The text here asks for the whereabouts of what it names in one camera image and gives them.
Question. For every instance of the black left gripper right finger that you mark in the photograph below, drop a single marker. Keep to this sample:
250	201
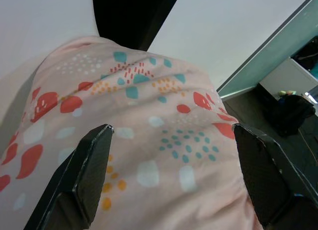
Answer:
268	180

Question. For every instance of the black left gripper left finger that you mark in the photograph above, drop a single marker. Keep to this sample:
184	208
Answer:
87	170

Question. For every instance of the pink patterned pillow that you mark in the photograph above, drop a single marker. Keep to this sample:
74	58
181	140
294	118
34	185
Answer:
154	110

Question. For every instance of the black backpack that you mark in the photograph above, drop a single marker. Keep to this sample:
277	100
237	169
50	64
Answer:
290	113

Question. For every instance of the white cabinet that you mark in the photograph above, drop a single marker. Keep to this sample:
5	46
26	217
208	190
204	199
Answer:
285	78

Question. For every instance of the teal glass partition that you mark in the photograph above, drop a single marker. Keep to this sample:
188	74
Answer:
278	48

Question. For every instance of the black upright panel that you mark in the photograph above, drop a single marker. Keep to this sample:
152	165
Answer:
131	16

